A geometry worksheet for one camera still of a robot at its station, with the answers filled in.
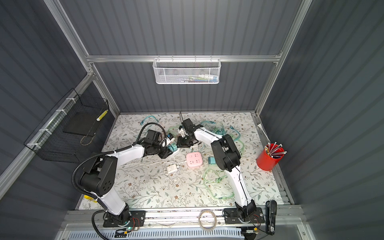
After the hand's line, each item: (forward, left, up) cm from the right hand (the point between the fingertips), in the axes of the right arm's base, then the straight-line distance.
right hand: (179, 147), depth 99 cm
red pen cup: (-14, -51, +13) cm, 55 cm away
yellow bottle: (-33, +42, +7) cm, 54 cm away
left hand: (-3, +7, +3) cm, 8 cm away
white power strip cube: (-5, +2, +2) cm, 6 cm away
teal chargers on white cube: (-4, +3, +6) cm, 8 cm away
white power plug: (-15, +4, +1) cm, 16 cm away
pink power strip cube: (-10, -10, +1) cm, 14 cm away
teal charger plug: (-10, -21, +1) cm, 23 cm away
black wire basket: (-10, +52, +28) cm, 60 cm away
